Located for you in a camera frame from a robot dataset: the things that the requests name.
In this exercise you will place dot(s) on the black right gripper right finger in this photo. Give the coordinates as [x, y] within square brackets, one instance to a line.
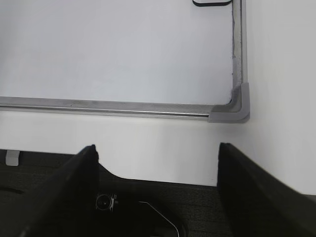
[256, 203]

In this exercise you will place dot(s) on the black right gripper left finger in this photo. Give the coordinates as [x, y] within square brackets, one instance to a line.
[62, 206]

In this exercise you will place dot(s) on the white board eraser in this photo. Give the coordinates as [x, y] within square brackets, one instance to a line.
[207, 3]

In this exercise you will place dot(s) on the black robot base with screw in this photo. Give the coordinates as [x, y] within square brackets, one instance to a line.
[123, 215]

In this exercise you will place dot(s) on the white table bracket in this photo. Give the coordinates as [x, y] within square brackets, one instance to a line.
[12, 158]

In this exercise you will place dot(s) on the white board with aluminium frame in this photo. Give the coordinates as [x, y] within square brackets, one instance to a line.
[160, 58]

